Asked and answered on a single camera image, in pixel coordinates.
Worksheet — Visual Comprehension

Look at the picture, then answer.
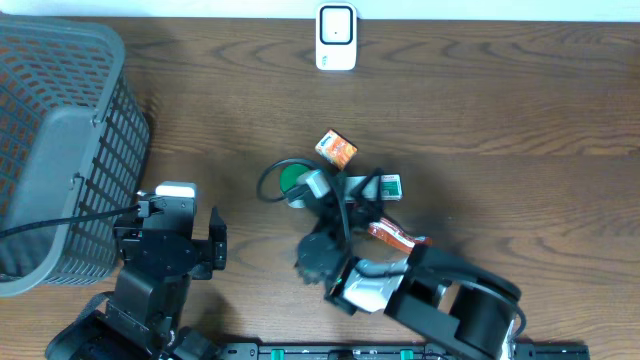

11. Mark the black cable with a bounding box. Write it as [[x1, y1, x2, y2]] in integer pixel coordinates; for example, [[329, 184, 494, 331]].
[[256, 158, 354, 261], [0, 202, 151, 240]]

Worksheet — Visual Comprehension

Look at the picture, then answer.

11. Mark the green lidded jar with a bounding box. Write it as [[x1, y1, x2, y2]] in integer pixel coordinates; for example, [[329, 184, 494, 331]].
[[279, 164, 311, 209]]

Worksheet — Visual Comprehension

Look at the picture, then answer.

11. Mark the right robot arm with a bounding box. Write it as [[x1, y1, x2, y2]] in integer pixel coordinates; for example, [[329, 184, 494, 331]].
[[282, 170, 526, 359]]

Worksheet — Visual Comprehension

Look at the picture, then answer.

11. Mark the grey plastic basket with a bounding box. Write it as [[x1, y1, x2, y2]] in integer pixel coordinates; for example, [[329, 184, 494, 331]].
[[1, 15, 150, 297]]

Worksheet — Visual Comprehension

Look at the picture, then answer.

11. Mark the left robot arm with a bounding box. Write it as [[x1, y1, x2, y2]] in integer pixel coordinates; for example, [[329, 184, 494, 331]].
[[45, 196, 227, 360]]

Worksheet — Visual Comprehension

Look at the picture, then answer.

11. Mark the left black cable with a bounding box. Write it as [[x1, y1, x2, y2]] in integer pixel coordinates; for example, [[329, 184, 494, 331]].
[[0, 202, 151, 240]]

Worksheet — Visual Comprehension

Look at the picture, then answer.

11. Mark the white green box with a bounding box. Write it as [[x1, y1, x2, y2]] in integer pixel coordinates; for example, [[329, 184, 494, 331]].
[[345, 174, 403, 203]]

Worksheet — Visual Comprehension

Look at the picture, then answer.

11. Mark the white barcode scanner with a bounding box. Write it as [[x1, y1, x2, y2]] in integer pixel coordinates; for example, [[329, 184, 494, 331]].
[[315, 2, 357, 71]]

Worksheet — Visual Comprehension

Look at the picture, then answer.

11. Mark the small orange box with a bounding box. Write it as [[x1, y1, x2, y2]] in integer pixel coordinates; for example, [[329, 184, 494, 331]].
[[315, 129, 358, 170]]

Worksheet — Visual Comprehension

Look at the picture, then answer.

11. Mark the orange snack bar wrapper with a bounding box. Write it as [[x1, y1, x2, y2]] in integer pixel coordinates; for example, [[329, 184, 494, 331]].
[[367, 218, 433, 254]]

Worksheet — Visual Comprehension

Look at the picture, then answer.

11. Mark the right black cable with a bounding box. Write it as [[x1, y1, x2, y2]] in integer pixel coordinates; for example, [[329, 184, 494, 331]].
[[256, 158, 354, 261]]

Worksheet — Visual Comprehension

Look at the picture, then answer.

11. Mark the black mounting rail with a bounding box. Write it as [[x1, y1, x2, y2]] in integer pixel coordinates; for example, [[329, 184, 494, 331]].
[[219, 343, 591, 360]]

